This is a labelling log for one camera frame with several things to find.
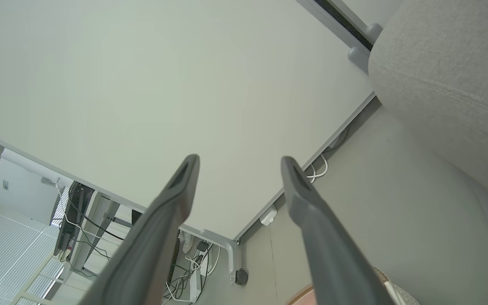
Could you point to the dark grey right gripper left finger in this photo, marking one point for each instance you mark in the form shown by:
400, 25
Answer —
151, 245

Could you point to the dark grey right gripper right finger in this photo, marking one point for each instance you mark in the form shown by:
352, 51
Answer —
328, 254

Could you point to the light grey fabric sofa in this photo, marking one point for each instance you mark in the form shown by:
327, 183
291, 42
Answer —
451, 84

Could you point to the white power strip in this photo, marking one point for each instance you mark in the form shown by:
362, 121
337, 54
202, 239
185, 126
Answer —
195, 286

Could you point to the small white adapter box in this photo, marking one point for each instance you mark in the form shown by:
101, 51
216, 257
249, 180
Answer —
268, 217

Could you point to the beige perforated laundry basket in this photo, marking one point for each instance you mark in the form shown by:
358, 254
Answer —
400, 294

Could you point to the black caster wheel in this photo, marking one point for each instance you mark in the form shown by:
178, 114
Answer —
241, 276

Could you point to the grey box under partition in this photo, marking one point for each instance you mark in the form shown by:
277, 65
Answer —
338, 139

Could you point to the large white partition panel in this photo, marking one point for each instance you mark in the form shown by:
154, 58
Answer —
163, 93

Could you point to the grey desk leg frame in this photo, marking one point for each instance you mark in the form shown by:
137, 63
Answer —
100, 228

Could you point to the grey partition foot bracket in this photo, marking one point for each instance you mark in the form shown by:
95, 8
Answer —
227, 250

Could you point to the grey rounded partition post foot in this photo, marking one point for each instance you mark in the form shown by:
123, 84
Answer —
359, 57

